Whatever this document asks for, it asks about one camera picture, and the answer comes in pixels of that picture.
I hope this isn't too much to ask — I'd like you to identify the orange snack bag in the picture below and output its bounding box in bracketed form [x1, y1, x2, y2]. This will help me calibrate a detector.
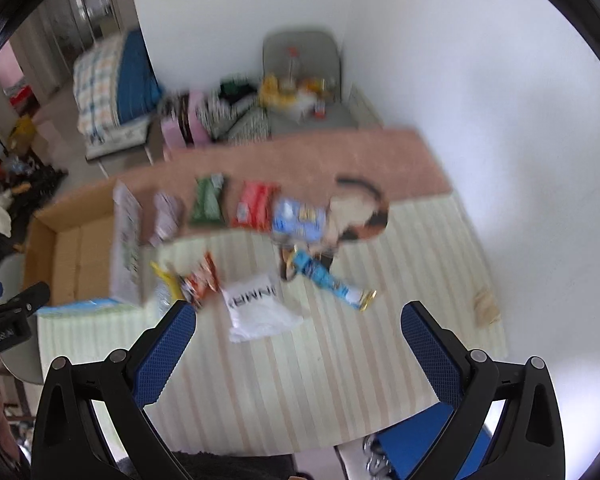
[181, 252, 220, 309]

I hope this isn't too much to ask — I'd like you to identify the white pillow pack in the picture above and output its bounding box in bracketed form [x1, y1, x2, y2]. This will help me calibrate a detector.
[221, 273, 303, 344]

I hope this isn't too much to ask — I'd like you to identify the lilac soft cloth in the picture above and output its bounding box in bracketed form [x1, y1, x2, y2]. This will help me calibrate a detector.
[149, 191, 183, 247]

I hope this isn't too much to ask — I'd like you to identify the green snack bag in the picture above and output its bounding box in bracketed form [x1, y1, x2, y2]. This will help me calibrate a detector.
[188, 174, 226, 226]

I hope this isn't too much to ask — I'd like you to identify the blue cartoon snack bag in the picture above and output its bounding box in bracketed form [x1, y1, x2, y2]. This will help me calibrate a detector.
[272, 197, 327, 243]

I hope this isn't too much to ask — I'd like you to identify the yellow snack bag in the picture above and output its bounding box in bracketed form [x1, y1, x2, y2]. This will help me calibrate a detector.
[150, 261, 184, 315]

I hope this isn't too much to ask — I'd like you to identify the cardboard box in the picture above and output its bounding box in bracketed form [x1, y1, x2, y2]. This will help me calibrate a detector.
[23, 181, 142, 311]

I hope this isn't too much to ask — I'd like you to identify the light blue candy bag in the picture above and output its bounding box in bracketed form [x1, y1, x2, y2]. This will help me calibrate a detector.
[280, 246, 377, 311]

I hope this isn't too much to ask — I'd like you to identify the red snack bag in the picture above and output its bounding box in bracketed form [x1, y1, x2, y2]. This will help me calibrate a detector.
[232, 181, 280, 232]

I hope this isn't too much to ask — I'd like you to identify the pink table mat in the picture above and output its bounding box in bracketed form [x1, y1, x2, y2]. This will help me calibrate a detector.
[118, 129, 452, 242]

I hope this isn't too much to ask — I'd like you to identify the plaid and blue bedding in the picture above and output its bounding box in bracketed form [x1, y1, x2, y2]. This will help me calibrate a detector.
[73, 28, 163, 162]

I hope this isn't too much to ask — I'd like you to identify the zebra pattern bag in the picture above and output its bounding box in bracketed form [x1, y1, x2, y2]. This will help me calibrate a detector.
[196, 93, 271, 145]

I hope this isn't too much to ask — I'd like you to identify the grey chair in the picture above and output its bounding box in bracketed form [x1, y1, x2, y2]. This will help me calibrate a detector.
[262, 28, 358, 136]

